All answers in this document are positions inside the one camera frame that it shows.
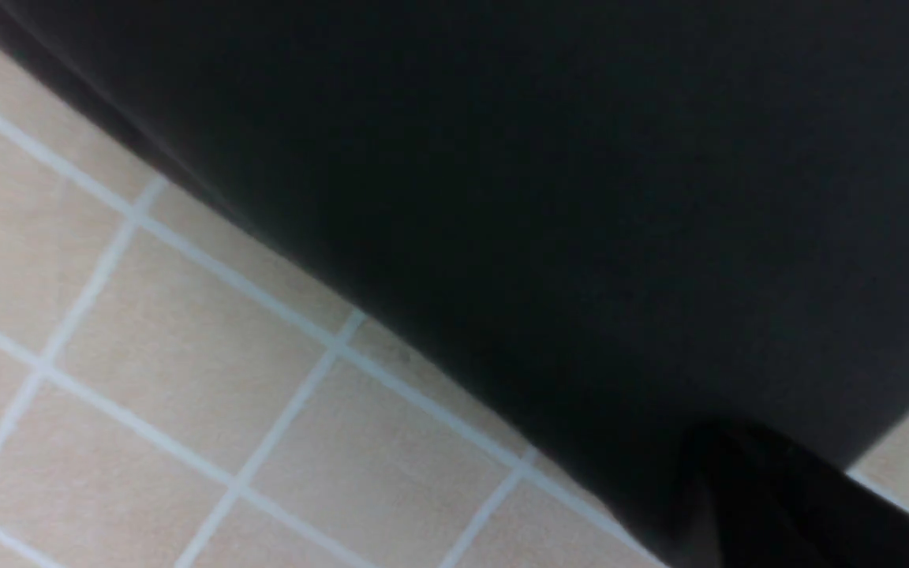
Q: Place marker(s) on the dark gray long-sleeve shirt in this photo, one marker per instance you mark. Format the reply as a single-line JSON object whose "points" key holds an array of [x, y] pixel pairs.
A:
{"points": [[613, 222]]}

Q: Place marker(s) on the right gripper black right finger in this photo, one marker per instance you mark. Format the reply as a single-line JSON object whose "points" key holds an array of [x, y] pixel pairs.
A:
{"points": [[849, 524]]}

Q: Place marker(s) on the beige checkered table mat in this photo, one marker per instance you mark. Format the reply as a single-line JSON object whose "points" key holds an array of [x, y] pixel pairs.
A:
{"points": [[175, 393]]}

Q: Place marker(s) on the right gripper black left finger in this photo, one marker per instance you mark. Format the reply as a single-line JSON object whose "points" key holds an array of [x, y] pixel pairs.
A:
{"points": [[713, 518]]}

